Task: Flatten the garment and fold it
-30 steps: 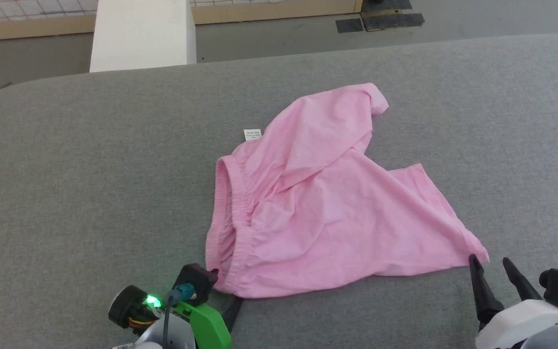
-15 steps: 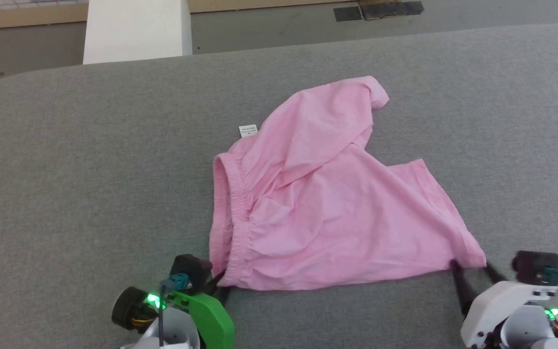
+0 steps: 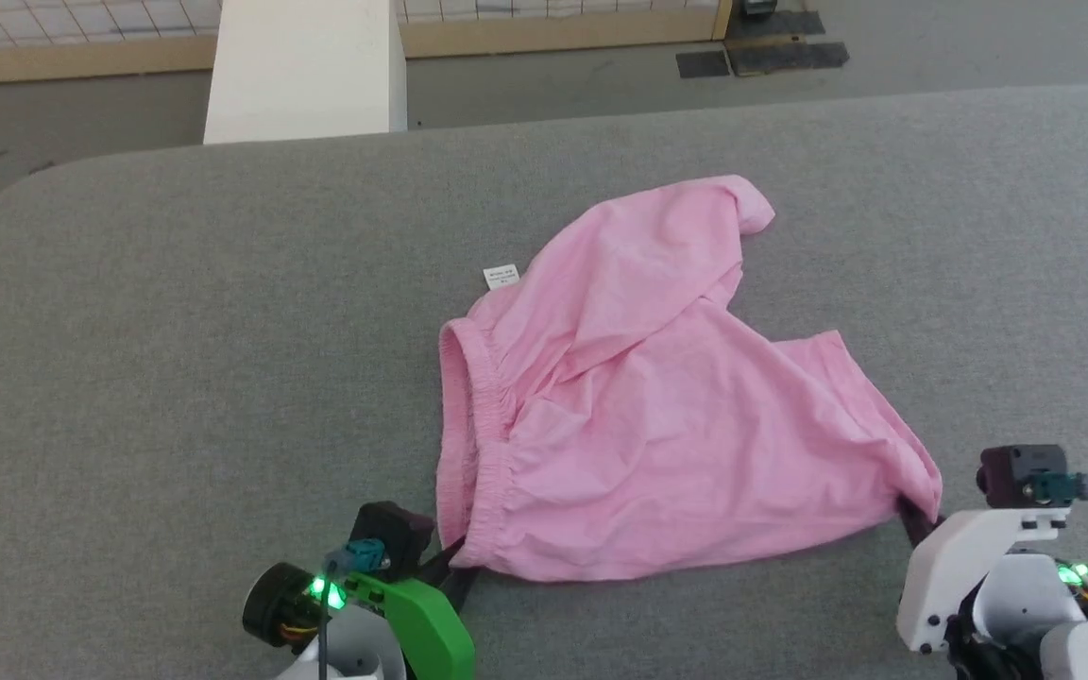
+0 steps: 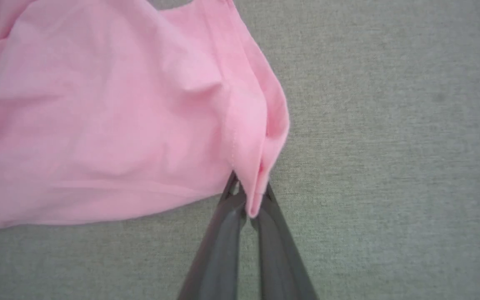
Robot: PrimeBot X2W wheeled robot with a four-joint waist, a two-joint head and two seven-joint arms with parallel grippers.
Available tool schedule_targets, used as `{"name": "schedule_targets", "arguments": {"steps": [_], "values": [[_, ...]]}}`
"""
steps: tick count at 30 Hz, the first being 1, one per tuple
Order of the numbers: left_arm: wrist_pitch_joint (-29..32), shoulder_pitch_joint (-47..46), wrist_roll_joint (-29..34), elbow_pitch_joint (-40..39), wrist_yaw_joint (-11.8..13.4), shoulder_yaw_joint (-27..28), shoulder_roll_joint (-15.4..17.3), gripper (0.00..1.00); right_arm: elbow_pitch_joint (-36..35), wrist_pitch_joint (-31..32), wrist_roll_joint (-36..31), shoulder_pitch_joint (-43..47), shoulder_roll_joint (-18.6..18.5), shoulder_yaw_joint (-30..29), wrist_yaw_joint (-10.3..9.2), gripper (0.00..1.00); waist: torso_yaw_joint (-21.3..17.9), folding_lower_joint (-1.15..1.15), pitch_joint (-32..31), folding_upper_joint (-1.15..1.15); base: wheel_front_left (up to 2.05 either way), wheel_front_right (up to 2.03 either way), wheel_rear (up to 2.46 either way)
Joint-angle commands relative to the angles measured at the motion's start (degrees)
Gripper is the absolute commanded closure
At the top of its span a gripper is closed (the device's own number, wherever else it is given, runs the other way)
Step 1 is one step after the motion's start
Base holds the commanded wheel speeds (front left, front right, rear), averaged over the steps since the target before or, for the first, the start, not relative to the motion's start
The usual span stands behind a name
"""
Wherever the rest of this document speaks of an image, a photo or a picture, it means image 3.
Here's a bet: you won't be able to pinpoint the pink shorts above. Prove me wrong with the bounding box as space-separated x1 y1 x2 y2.
436 175 944 584

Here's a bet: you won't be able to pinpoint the grey fabric sofa seat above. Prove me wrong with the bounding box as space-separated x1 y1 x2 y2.
0 85 1088 680

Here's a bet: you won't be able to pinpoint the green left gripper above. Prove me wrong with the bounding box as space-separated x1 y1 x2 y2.
348 540 482 680

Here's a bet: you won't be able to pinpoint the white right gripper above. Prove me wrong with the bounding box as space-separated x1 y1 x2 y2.
896 493 1071 655

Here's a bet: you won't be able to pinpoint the long dark floor mat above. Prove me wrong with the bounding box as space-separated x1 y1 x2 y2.
728 41 851 77

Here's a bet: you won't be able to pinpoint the small dark floor mat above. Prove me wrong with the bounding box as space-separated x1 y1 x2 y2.
675 49 733 80

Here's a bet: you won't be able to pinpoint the white rectangular block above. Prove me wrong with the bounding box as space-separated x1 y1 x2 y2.
203 0 409 145

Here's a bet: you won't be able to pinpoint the thin black left camera cable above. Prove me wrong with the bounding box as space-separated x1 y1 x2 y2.
315 540 386 680

